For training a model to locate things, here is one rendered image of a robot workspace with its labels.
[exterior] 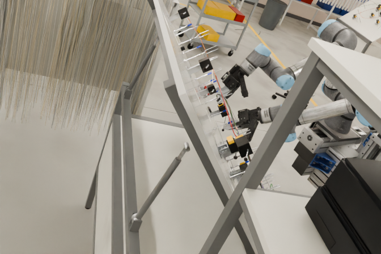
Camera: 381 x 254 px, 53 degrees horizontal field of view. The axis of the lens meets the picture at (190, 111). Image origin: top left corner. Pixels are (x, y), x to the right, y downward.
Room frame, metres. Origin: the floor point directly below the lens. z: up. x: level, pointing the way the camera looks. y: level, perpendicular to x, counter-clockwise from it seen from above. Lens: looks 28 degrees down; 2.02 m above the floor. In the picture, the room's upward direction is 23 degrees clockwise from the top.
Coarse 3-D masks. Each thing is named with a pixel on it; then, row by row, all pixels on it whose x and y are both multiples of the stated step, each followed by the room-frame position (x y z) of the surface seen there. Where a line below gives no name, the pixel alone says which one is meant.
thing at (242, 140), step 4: (244, 136) 1.28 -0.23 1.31; (236, 140) 1.27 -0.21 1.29; (240, 140) 1.26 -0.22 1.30; (244, 140) 1.25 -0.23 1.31; (240, 144) 1.23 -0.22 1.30; (244, 144) 1.22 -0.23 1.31; (248, 144) 1.23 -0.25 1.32; (240, 148) 1.22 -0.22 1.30; (244, 148) 1.22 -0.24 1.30; (248, 148) 1.23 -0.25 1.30; (228, 152) 1.23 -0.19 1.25; (240, 152) 1.22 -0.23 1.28; (244, 152) 1.22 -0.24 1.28; (248, 152) 1.22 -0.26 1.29; (252, 152) 1.23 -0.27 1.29; (224, 156) 1.22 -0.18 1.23; (244, 156) 1.22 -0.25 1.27; (244, 160) 1.16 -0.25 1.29
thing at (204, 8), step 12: (204, 0) 5.85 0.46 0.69; (252, 0) 5.89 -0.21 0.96; (204, 12) 5.63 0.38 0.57; (216, 12) 5.68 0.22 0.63; (228, 12) 5.80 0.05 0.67; (240, 12) 6.03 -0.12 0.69; (252, 12) 5.94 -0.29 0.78; (180, 24) 5.86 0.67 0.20; (204, 24) 6.01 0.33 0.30; (228, 24) 6.33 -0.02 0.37; (240, 24) 5.87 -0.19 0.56; (180, 36) 5.86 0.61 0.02; (192, 36) 5.47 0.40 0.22; (204, 36) 5.74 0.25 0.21; (216, 36) 5.76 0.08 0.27; (240, 36) 5.94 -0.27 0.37
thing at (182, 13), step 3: (180, 9) 1.61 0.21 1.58; (183, 9) 1.61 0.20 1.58; (186, 9) 1.61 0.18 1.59; (180, 12) 1.60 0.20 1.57; (183, 12) 1.61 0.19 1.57; (186, 12) 1.61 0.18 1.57; (174, 15) 1.61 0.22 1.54; (177, 15) 1.62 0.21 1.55; (180, 15) 1.55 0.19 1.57; (183, 15) 1.60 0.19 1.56; (186, 15) 1.61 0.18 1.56; (189, 15) 1.61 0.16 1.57; (168, 18) 1.60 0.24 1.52; (171, 18) 1.61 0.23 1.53; (174, 18) 1.61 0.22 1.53; (183, 18) 1.60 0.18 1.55
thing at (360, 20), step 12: (372, 0) 8.40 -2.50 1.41; (360, 12) 8.02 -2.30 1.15; (372, 12) 8.01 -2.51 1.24; (348, 24) 7.95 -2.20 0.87; (360, 24) 7.80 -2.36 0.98; (372, 24) 7.66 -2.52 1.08; (360, 36) 7.43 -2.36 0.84; (372, 36) 7.33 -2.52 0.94; (360, 48) 7.30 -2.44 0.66; (372, 48) 7.28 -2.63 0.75
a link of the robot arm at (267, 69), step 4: (272, 60) 1.87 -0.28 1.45; (268, 64) 1.84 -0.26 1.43; (272, 64) 1.84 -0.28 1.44; (276, 64) 1.84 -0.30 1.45; (260, 68) 1.86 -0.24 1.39; (264, 68) 1.84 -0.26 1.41; (268, 68) 1.83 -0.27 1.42; (272, 68) 1.82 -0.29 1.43; (264, 72) 1.87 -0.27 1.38; (268, 72) 1.82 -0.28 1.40
